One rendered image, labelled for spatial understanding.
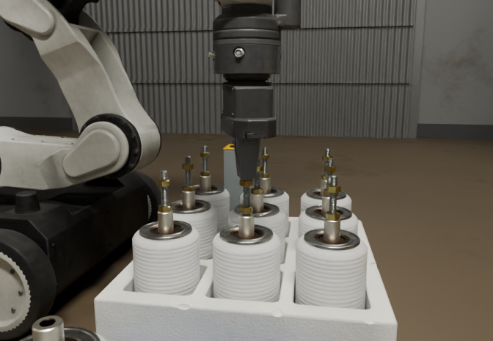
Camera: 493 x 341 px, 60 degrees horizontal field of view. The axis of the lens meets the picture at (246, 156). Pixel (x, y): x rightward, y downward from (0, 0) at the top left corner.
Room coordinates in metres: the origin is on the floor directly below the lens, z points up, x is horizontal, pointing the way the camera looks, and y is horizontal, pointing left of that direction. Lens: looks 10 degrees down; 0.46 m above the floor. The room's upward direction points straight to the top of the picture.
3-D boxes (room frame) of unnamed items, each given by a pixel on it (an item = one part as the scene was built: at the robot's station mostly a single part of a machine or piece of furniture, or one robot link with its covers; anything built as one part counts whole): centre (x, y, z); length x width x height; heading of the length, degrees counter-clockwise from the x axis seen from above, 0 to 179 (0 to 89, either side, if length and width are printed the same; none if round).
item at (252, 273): (0.57, 0.00, 0.16); 0.10 x 0.10 x 0.18
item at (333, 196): (0.55, -0.12, 0.30); 0.01 x 0.01 x 0.08
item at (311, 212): (0.67, -0.13, 0.25); 0.08 x 0.08 x 0.01
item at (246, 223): (0.57, 0.00, 0.26); 0.02 x 0.02 x 0.03
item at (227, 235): (0.57, 0.00, 0.25); 0.08 x 0.08 x 0.01
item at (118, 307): (0.69, -0.02, 0.09); 0.39 x 0.39 x 0.18; 81
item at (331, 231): (0.55, -0.12, 0.26); 0.02 x 0.02 x 0.03
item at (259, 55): (0.57, 0.00, 0.46); 0.13 x 0.10 x 0.12; 14
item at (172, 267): (0.59, 0.12, 0.16); 0.10 x 0.10 x 0.18
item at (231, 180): (0.99, 0.01, 0.16); 0.07 x 0.07 x 0.31; 81
